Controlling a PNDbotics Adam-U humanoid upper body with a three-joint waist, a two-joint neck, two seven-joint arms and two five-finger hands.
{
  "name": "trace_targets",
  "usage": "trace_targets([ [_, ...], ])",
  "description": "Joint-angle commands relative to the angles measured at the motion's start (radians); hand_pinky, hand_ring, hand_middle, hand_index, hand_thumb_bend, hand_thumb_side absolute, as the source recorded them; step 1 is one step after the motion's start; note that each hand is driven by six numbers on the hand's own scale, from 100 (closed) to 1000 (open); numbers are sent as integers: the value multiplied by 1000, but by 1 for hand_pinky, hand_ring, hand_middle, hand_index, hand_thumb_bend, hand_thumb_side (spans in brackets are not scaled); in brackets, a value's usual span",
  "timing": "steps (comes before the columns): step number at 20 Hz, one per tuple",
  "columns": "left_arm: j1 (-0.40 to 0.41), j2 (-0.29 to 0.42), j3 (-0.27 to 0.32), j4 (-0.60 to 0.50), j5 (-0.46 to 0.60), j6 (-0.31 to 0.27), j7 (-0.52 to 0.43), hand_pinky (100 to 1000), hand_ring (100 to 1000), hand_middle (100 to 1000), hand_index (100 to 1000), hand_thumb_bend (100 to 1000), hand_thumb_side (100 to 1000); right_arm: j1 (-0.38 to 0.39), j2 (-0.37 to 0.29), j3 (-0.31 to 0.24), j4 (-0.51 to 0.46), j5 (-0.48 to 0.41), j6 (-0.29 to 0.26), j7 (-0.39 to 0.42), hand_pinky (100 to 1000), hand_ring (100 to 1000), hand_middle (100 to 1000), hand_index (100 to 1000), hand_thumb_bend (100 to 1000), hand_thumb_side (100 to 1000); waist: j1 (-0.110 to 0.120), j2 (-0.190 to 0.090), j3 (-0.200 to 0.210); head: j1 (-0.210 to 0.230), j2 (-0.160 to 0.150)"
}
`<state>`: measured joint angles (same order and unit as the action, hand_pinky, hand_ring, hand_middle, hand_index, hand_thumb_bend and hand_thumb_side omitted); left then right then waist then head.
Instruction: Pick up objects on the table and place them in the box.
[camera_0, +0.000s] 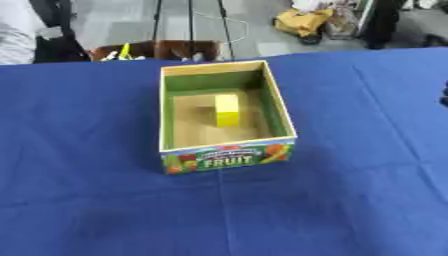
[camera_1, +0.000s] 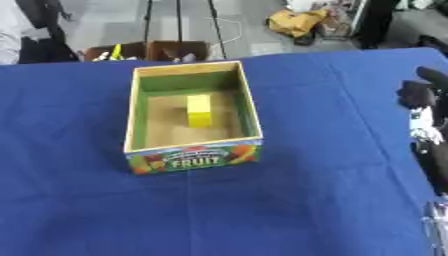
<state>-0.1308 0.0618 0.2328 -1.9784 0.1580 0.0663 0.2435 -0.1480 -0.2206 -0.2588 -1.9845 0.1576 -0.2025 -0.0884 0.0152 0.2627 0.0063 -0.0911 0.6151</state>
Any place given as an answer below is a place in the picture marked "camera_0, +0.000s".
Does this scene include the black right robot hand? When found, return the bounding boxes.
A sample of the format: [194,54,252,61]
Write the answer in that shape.
[437,79,448,108]

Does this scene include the yellow block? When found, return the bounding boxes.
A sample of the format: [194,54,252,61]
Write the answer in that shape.
[213,94,242,129]

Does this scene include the white cable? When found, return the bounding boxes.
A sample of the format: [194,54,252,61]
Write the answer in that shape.
[192,10,252,45]

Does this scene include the cardboard box with green inside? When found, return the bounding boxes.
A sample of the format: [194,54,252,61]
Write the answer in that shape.
[157,59,300,176]

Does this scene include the brown cardboard box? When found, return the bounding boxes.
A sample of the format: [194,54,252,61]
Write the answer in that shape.
[89,39,224,63]

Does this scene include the yellow bag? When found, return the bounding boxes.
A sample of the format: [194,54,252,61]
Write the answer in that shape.
[271,7,336,46]

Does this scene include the black tripod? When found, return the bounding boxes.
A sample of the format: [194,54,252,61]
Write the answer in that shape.
[150,0,237,62]

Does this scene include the person in dark trousers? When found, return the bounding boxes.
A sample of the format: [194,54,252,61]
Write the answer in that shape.
[362,0,406,51]

